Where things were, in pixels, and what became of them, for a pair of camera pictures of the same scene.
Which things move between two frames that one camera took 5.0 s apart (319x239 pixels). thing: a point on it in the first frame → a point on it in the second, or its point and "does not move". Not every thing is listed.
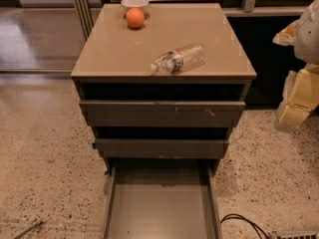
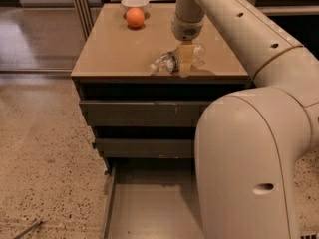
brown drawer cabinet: [163, 98] does not move
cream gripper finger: [300, 97] → [186, 23]
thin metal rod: [28, 230] does not move
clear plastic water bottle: [179, 59] does not move
